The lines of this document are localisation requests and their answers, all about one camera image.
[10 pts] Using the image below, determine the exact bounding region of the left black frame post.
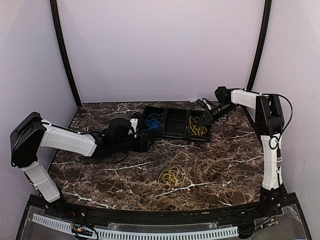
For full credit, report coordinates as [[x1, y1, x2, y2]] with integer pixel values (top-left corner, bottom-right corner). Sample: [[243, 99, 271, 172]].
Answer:
[[49, 0, 82, 108]]

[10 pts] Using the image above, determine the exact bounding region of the white slotted cable duct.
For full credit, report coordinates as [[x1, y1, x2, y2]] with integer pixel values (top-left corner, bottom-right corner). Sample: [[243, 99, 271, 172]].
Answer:
[[31, 213, 239, 240]]

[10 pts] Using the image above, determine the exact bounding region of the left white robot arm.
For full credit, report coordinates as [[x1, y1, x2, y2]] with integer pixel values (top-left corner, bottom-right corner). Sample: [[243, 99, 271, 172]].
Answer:
[[10, 112, 154, 218]]

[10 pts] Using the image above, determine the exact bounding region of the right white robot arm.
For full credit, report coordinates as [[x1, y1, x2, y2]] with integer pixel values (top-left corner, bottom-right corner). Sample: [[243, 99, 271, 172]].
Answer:
[[196, 86, 291, 191]]

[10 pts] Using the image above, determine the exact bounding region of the black frame post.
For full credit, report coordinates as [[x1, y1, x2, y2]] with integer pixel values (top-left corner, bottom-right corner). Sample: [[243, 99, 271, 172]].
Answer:
[[49, 0, 82, 108], [246, 0, 272, 91]]

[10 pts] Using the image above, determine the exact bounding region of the yellow cable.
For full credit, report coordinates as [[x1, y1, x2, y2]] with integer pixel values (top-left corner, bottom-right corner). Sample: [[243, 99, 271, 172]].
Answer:
[[187, 116, 208, 137], [158, 151, 195, 192]]

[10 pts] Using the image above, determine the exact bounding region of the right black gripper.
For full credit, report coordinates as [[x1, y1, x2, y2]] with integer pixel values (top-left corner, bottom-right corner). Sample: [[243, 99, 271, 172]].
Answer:
[[197, 103, 235, 127]]

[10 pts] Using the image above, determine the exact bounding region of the right black frame post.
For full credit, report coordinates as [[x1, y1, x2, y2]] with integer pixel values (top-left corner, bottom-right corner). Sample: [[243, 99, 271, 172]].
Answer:
[[246, 0, 272, 91]]

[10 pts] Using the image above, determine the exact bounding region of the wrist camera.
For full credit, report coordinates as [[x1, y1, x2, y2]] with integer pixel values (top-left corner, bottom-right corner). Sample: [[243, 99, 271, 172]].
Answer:
[[196, 98, 213, 110], [129, 112, 142, 134]]

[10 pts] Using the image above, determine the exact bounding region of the blue cable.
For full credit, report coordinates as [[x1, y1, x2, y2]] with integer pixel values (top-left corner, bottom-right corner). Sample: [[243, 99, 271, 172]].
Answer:
[[144, 112, 165, 132]]

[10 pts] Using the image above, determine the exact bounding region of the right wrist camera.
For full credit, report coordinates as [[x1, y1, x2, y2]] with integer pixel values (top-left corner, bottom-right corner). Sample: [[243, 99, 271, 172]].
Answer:
[[196, 98, 213, 110]]

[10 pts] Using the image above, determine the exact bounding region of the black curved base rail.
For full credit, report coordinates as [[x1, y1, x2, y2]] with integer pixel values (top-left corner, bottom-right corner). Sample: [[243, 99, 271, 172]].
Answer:
[[24, 194, 301, 228]]

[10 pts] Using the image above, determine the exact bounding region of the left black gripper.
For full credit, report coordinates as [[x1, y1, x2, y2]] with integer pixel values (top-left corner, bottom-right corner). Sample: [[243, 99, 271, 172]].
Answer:
[[113, 134, 154, 154]]

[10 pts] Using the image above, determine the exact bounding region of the black three-compartment bin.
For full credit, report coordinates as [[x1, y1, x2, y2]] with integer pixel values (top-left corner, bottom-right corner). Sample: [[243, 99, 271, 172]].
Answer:
[[138, 106, 212, 142]]

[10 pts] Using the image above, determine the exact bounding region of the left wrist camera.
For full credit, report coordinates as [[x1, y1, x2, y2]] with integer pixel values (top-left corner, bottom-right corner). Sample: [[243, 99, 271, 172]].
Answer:
[[129, 112, 142, 134]]

